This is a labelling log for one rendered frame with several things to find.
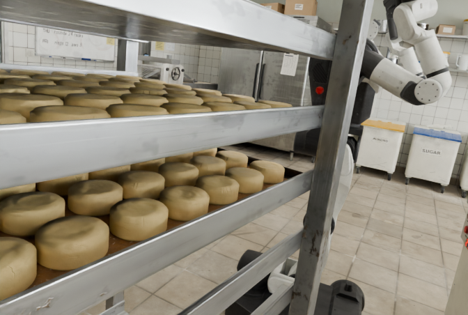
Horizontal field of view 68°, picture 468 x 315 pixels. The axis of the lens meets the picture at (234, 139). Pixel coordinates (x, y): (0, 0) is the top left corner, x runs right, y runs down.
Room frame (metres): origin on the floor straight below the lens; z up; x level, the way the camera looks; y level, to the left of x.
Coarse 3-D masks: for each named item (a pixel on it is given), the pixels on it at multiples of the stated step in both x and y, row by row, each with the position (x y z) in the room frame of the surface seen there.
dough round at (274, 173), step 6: (252, 162) 0.48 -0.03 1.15; (258, 162) 0.48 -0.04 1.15; (264, 162) 0.48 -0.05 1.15; (270, 162) 0.49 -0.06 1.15; (252, 168) 0.46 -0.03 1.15; (258, 168) 0.45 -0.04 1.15; (264, 168) 0.46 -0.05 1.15; (270, 168) 0.46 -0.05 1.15; (276, 168) 0.46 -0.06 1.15; (282, 168) 0.47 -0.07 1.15; (264, 174) 0.45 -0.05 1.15; (270, 174) 0.45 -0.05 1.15; (276, 174) 0.45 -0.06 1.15; (282, 174) 0.46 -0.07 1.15; (264, 180) 0.45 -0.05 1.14; (270, 180) 0.45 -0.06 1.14; (276, 180) 0.45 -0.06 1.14; (282, 180) 0.46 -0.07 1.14
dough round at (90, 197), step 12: (84, 180) 0.33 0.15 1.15; (96, 180) 0.34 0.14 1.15; (108, 180) 0.34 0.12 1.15; (72, 192) 0.30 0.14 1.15; (84, 192) 0.30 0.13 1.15; (96, 192) 0.31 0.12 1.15; (108, 192) 0.31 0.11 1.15; (120, 192) 0.32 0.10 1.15; (72, 204) 0.30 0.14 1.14; (84, 204) 0.29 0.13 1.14; (96, 204) 0.30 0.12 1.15; (108, 204) 0.30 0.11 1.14; (96, 216) 0.30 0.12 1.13
